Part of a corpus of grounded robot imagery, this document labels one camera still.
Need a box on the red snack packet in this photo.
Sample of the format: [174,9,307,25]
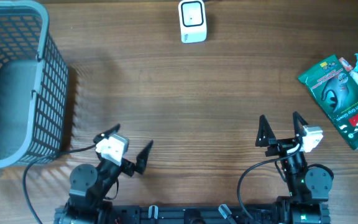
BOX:
[339,57,354,72]

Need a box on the green 3M gloves package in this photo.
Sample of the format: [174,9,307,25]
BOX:
[298,55,358,150]

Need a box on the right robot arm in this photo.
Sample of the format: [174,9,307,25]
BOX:
[255,112,334,223]

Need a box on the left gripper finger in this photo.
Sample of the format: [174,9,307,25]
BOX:
[135,140,154,174]
[93,124,121,143]

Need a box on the grey plastic shopping basket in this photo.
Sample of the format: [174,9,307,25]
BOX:
[0,1,69,169]

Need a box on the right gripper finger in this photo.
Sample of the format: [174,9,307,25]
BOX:
[255,114,276,147]
[293,111,308,137]

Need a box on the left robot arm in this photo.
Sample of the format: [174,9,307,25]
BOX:
[53,124,154,224]

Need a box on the white barcode scanner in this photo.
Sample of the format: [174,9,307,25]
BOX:
[178,0,207,44]

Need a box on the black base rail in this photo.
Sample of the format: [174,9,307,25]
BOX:
[53,204,331,224]

